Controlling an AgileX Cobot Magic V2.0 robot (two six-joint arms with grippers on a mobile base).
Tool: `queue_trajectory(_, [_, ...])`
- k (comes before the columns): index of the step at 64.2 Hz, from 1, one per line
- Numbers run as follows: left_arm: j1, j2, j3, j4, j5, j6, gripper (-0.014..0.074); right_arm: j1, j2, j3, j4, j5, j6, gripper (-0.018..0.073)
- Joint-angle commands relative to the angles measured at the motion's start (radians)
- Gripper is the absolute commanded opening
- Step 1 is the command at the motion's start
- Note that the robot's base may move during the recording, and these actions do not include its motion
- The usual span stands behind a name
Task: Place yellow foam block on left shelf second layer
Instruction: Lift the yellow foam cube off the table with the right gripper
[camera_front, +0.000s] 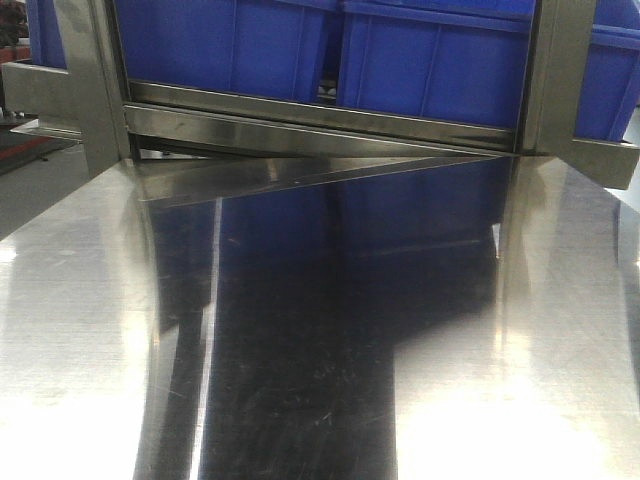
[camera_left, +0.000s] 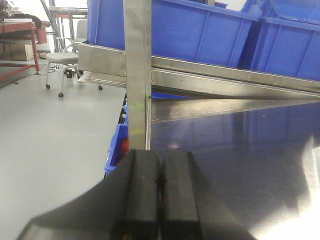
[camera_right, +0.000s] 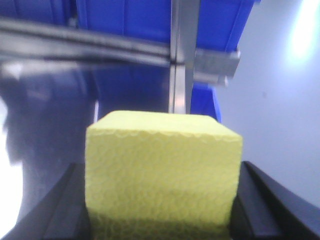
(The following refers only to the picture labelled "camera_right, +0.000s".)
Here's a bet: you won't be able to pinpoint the large blue plastic bin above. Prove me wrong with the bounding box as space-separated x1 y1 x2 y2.
76 0 256 52

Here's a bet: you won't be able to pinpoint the blue bin at left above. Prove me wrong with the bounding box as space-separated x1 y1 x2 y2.
0 0 76 26

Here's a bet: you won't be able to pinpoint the yellow foam block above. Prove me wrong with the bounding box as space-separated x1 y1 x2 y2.
85 110 243 240

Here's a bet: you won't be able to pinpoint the steel shelf rack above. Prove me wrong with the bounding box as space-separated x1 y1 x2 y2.
0 0 241 114

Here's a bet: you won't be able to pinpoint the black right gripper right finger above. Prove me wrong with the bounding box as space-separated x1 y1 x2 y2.
229 161 320 240

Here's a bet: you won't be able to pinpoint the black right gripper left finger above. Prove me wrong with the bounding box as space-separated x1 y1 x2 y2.
3 163 92 240

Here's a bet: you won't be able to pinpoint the blue bins below shelf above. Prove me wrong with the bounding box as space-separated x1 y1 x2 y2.
190 82 222 123

